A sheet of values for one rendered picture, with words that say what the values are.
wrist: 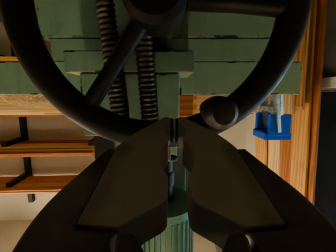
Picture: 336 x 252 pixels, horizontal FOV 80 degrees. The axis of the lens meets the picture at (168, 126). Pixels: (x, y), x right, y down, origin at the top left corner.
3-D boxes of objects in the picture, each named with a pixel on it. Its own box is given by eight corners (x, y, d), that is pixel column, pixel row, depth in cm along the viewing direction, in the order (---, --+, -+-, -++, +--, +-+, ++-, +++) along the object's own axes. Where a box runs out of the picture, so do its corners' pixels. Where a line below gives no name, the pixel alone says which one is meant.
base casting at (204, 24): (291, -17, 35) (286, 38, 36) (214, 52, 92) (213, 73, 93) (30, -18, 35) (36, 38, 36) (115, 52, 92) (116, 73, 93)
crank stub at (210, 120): (200, 105, 14) (234, 89, 14) (190, 102, 19) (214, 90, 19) (215, 138, 14) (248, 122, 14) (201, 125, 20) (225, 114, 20)
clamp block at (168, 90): (182, 72, 28) (182, 136, 29) (177, 79, 41) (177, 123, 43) (75, 72, 28) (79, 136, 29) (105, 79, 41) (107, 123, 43)
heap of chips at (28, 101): (34, 94, 39) (35, 109, 40) (66, 94, 51) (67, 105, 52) (-10, 94, 39) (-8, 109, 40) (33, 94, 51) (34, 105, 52)
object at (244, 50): (272, 38, 36) (271, 61, 37) (234, 58, 57) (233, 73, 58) (49, 38, 36) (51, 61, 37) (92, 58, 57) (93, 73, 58)
